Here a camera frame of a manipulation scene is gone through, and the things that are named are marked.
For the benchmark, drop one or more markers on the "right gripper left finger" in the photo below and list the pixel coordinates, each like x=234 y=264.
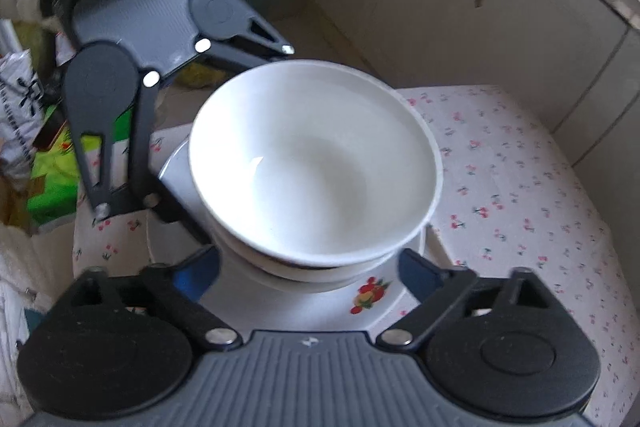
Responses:
x=114 y=346

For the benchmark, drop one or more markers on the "green plastic bag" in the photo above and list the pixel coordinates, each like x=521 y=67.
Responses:
x=53 y=186

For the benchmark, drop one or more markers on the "cherry pattern tablecloth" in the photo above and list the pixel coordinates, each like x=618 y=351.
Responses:
x=510 y=199

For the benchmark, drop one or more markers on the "white plate fruit print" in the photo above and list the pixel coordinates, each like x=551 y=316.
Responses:
x=248 y=299

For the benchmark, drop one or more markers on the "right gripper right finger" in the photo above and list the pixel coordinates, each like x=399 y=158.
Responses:
x=495 y=346

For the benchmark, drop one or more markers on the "white bowl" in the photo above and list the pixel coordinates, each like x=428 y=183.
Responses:
x=298 y=90

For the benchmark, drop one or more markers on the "white bowl floral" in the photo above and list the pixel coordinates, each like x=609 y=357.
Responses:
x=324 y=284
x=320 y=269

